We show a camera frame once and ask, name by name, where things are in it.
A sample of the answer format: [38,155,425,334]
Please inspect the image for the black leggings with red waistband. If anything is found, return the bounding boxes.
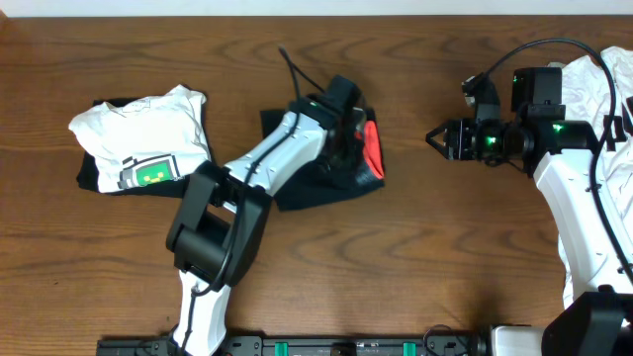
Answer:
[274,108,386,212]

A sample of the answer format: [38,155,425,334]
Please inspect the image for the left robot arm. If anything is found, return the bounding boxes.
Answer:
[166,95,384,355]

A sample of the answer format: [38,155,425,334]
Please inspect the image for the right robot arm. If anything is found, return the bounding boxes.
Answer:
[425,119,632,355]

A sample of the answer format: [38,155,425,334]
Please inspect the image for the folded white shirt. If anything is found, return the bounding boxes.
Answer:
[67,83,214,194]

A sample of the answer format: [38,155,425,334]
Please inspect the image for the folded black garment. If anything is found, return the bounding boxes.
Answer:
[76,97,192,199]

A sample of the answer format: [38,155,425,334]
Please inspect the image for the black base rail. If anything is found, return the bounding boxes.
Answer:
[96,331,492,356]

